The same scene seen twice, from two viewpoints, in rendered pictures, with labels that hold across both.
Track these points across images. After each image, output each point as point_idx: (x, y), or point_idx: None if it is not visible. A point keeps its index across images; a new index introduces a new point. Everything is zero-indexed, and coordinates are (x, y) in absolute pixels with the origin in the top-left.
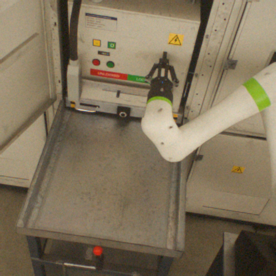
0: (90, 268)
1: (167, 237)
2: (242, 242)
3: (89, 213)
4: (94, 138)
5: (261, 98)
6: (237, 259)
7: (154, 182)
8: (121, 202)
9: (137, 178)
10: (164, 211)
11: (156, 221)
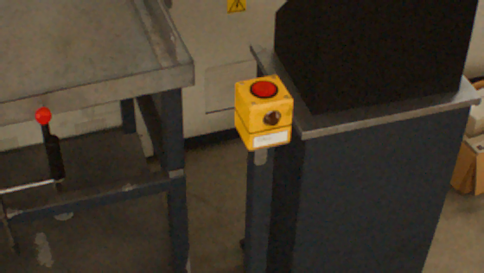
0: (44, 183)
1: (156, 54)
2: (283, 24)
3: (7, 73)
4: None
5: None
6: (288, 59)
7: (103, 5)
8: (57, 43)
9: (72, 9)
10: (136, 30)
11: (128, 44)
